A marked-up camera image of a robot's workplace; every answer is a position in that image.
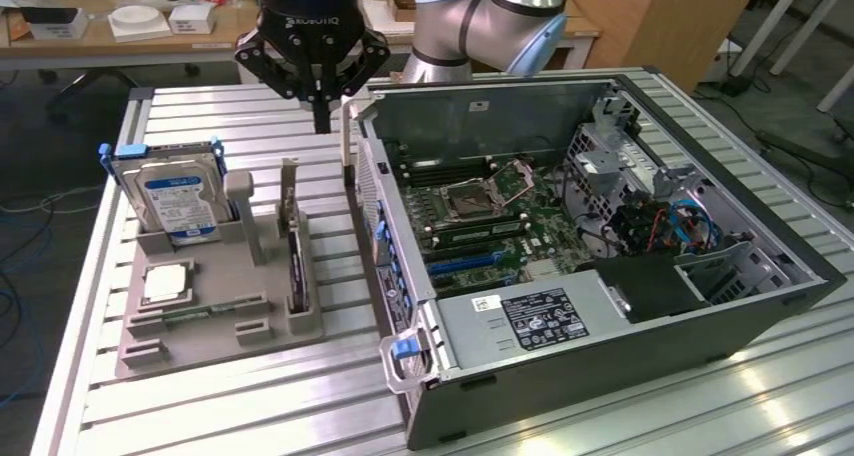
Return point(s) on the green RAM stick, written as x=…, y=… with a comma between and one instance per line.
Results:
x=200, y=313
x=476, y=232

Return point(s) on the hard disk in blue carrier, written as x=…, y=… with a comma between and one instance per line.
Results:
x=173, y=201

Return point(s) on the metal socket cover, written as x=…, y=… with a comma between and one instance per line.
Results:
x=505, y=170

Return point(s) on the green motherboard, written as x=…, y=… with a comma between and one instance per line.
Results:
x=533, y=248

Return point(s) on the white cardboard box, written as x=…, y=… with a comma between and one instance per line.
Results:
x=60, y=31

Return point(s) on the CPU socket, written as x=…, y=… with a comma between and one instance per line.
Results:
x=469, y=201

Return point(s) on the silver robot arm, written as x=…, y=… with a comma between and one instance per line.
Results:
x=453, y=26

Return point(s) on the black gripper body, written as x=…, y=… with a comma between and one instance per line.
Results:
x=309, y=21

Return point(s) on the blue case latch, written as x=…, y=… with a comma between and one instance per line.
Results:
x=403, y=349

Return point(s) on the white labelled box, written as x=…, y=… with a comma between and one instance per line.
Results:
x=192, y=20

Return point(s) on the black chair base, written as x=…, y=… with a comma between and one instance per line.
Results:
x=73, y=91

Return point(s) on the silver disk bay bracket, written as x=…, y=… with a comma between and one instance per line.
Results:
x=734, y=266

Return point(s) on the grey power supply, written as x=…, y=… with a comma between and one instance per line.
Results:
x=480, y=336

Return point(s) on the grey parts rack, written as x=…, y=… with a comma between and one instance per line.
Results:
x=220, y=336

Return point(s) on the open black PC case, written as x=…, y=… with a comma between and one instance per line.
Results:
x=600, y=401

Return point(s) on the white table frame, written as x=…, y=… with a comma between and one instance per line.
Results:
x=776, y=26

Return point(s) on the silver CPU chip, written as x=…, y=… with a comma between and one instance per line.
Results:
x=165, y=282

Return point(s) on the wooden cabinet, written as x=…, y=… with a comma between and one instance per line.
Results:
x=667, y=21

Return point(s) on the black flat device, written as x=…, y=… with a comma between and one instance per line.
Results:
x=46, y=15

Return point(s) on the white round moulded part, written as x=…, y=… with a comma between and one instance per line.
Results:
x=140, y=23

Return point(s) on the silver chipset heatsink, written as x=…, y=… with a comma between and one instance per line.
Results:
x=545, y=270

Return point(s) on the black power brick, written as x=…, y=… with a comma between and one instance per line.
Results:
x=735, y=86

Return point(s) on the graphics card with metal bracket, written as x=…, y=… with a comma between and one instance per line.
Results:
x=296, y=256

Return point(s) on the blue slot retention clip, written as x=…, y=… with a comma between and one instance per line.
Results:
x=380, y=229

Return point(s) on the blue expansion slot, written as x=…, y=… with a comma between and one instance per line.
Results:
x=463, y=265

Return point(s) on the silver disk bay cage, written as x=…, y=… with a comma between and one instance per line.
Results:
x=603, y=176

